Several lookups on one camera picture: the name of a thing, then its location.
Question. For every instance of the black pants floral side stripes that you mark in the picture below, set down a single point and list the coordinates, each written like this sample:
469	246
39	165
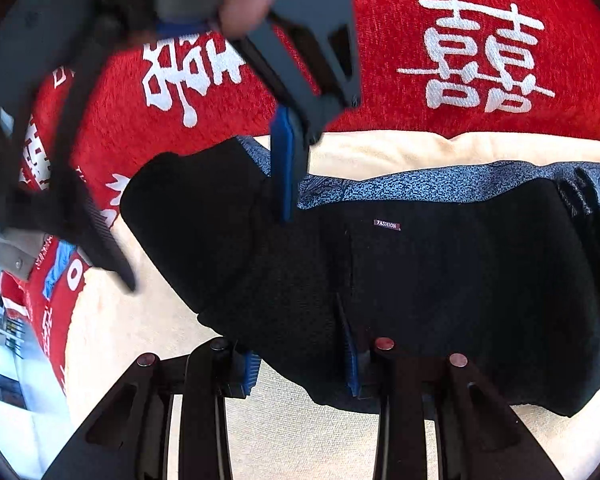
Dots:
430	285

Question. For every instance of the red printed blanket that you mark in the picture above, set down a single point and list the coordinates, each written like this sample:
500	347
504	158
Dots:
390	35

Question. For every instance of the grey metal bracket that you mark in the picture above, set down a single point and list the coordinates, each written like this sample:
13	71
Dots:
10	255

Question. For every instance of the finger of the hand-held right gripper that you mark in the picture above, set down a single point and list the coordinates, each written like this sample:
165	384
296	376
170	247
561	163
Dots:
30	135
282	170

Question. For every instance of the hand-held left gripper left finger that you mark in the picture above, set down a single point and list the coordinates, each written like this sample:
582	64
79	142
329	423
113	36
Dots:
247	375

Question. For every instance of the cream mat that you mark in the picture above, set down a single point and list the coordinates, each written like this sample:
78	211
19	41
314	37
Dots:
155	320

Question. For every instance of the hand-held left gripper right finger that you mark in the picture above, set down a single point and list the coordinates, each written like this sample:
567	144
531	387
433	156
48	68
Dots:
353	367

